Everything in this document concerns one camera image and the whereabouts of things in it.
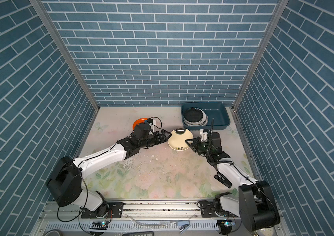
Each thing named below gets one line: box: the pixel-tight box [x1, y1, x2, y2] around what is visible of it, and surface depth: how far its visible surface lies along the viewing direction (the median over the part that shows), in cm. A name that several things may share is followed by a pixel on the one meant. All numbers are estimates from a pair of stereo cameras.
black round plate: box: [183, 108, 203, 123], surface depth 112 cm
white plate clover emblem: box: [183, 107, 209, 127], surface depth 110 cm
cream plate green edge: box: [167, 128, 194, 151], surface depth 85 cm
